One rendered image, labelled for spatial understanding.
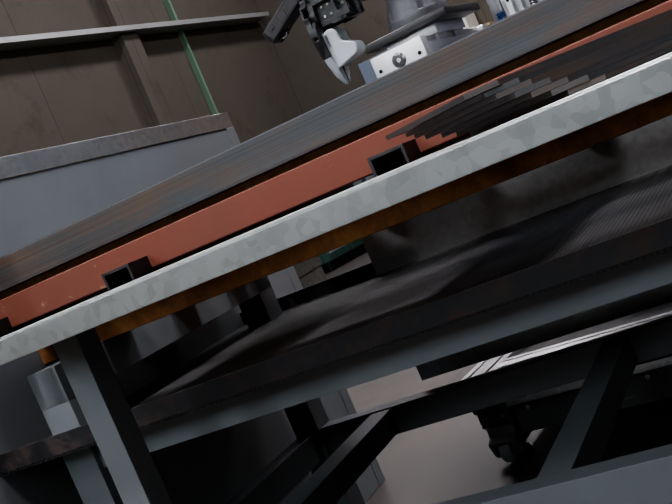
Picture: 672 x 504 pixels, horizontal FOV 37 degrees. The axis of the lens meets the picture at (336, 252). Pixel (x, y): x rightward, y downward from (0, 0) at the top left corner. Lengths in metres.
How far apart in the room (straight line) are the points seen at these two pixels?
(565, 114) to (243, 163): 0.59
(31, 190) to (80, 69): 10.06
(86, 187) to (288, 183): 0.81
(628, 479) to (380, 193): 0.57
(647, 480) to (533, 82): 0.60
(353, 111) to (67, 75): 10.58
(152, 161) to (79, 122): 9.34
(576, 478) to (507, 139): 0.59
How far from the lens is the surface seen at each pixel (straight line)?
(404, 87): 1.29
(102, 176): 2.16
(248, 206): 1.40
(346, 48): 1.69
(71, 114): 11.62
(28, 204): 1.96
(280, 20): 1.73
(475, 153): 0.94
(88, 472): 1.70
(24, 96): 11.28
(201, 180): 1.43
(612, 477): 1.37
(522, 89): 0.96
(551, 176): 2.06
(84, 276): 1.57
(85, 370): 1.34
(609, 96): 0.91
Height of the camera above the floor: 0.75
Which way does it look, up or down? 3 degrees down
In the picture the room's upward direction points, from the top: 23 degrees counter-clockwise
